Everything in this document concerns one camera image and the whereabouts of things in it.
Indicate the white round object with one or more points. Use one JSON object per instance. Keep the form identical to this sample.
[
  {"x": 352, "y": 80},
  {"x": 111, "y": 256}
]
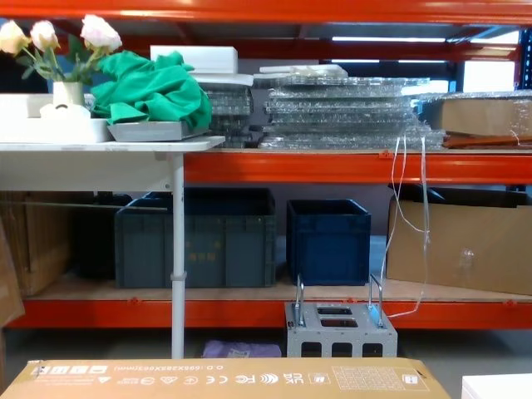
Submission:
[{"x": 62, "y": 111}]

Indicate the pale pink artificial rose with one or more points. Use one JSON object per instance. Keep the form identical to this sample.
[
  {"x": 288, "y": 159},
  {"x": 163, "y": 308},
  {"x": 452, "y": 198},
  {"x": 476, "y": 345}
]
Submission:
[
  {"x": 11, "y": 36},
  {"x": 99, "y": 33},
  {"x": 43, "y": 35}
]

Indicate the blue steel post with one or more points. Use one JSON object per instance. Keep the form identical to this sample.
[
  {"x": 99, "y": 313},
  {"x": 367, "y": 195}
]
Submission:
[{"x": 526, "y": 58}]

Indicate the white table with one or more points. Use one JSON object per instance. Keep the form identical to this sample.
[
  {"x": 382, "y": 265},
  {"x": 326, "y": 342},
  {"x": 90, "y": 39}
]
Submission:
[{"x": 104, "y": 146}]

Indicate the ceiling light strip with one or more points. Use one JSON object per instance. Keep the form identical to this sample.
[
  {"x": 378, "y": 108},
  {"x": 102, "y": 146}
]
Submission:
[
  {"x": 386, "y": 39},
  {"x": 353, "y": 61}
]

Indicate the white shallow tray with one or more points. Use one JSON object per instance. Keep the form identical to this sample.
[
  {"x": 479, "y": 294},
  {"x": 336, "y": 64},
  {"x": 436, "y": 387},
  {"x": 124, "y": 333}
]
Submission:
[{"x": 50, "y": 129}]

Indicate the stack of bubble-wrapped clear panels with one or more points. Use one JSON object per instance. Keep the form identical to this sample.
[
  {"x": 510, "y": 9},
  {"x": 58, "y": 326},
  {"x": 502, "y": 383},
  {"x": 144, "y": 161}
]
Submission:
[{"x": 341, "y": 112}]

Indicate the white foam block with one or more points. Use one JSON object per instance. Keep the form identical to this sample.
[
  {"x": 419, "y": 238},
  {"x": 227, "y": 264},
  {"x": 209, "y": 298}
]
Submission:
[{"x": 199, "y": 56}]

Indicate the white box corner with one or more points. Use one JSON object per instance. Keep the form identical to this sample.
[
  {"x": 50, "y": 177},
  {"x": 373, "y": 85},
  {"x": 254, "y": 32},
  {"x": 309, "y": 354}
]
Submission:
[{"x": 498, "y": 388}]

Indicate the large open cardboard box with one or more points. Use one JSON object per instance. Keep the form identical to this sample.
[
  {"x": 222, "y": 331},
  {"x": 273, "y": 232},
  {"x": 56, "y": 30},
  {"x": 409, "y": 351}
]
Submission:
[{"x": 457, "y": 245}]

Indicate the purple bag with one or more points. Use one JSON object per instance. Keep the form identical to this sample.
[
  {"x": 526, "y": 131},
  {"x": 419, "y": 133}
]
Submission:
[{"x": 241, "y": 349}]

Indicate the brown wooden board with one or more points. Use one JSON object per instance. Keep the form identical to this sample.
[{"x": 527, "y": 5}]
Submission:
[{"x": 482, "y": 141}]

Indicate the orange steel shelving rack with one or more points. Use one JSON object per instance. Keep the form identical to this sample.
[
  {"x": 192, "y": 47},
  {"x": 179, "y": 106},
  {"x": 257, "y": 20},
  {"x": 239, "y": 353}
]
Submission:
[{"x": 291, "y": 167}]

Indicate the white rectangular box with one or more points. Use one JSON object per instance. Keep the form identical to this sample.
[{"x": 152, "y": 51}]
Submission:
[{"x": 21, "y": 104}]

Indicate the white flat board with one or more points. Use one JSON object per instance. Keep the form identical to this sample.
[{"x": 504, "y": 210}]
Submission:
[{"x": 226, "y": 80}]

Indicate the white thin boards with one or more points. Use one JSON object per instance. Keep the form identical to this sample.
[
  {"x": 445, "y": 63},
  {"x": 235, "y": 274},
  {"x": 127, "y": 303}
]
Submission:
[{"x": 299, "y": 70}]

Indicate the plastic-wrapped cardboard box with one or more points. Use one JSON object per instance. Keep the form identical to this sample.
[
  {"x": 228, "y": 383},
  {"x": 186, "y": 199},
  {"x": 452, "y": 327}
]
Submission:
[{"x": 482, "y": 114}]

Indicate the grey metal tray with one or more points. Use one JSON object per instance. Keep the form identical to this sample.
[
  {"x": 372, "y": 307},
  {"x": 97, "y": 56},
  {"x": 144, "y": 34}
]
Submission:
[{"x": 149, "y": 132}]

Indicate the blue plastic crate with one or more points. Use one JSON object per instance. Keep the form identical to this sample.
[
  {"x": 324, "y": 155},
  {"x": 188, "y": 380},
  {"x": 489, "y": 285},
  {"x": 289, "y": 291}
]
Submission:
[{"x": 328, "y": 245}]

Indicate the brown cardboard box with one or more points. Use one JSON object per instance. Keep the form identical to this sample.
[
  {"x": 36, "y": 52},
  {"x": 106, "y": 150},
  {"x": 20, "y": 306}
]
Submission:
[{"x": 37, "y": 241}]

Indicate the white ceramic vase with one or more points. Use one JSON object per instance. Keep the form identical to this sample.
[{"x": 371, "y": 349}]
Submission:
[{"x": 68, "y": 93}]

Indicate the long printed cardboard box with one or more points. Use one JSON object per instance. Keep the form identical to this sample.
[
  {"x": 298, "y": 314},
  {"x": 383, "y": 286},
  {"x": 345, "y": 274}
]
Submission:
[{"x": 224, "y": 380}]

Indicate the stack of clear plastic trays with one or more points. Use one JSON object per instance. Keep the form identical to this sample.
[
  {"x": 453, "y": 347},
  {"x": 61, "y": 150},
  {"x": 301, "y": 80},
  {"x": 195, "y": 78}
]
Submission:
[{"x": 230, "y": 112}]

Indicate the dark grey plastic crate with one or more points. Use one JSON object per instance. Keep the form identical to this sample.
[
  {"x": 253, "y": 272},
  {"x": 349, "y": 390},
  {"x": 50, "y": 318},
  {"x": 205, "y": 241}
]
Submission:
[{"x": 208, "y": 249}]

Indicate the leaning cardboard sheet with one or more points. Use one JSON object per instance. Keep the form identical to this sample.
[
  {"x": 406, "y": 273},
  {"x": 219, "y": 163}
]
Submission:
[{"x": 8, "y": 291}]

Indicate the green cloth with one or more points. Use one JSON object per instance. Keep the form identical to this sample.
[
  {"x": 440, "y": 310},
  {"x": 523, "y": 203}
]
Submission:
[{"x": 158, "y": 91}]

